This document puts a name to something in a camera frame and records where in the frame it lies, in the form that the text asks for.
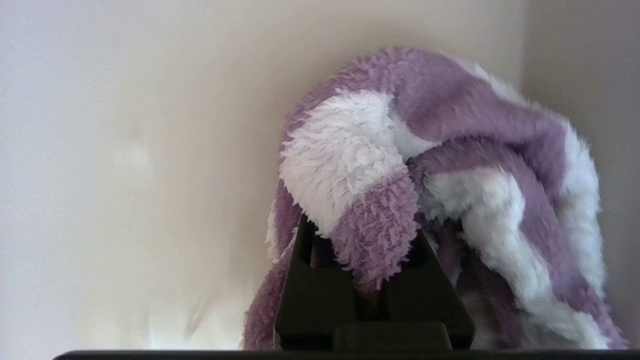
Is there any purple white striped towel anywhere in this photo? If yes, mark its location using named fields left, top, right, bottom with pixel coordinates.
left=241, top=46, right=630, bottom=351

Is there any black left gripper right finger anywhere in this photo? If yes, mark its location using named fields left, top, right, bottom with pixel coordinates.
left=385, top=231, right=477, bottom=351

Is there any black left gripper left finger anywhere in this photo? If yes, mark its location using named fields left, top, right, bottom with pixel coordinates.
left=273, top=214, right=357, bottom=352

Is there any cream ceramic sink basin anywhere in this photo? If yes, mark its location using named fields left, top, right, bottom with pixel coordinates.
left=0, top=0, right=640, bottom=351

